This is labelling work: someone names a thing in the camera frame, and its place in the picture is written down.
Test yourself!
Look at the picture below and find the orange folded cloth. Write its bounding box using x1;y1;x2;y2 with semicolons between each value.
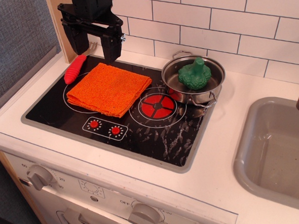
67;63;152;118

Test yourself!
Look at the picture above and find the red stove knob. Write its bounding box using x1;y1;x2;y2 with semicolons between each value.
90;121;99;129
111;127;121;135

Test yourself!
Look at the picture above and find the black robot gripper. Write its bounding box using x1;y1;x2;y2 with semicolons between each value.
57;0;123;64

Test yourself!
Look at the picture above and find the grey oven knob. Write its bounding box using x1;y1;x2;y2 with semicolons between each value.
27;165;53;191
128;203;161;224

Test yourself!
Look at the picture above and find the black toy stove top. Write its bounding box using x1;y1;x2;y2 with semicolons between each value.
21;56;216;173

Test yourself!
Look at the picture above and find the grey right oven knob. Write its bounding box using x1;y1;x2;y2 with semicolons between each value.
128;203;161;224

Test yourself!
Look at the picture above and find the red ribbed fork handle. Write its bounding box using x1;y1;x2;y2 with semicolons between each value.
64;42;98;85

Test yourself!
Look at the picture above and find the grey left oven knob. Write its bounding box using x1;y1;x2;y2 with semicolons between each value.
27;165;53;191

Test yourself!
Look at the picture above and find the red right stove knob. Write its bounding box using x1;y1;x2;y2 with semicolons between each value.
111;127;121;135

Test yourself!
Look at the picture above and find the red left stove knob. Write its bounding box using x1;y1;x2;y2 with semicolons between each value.
90;121;99;129

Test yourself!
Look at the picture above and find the green toy broccoli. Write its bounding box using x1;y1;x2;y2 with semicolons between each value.
178;57;212;90

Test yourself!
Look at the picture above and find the grey toy sink basin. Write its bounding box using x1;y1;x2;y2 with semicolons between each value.
234;97;299;209

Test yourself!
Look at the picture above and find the stainless steel pot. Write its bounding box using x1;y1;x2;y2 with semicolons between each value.
161;52;226;108

